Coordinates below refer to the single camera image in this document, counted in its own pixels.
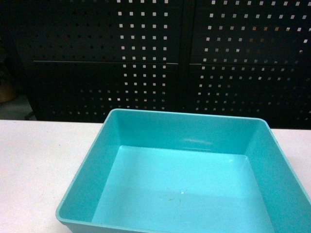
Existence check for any teal plastic tray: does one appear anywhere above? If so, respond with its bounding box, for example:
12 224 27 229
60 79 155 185
56 109 311 233

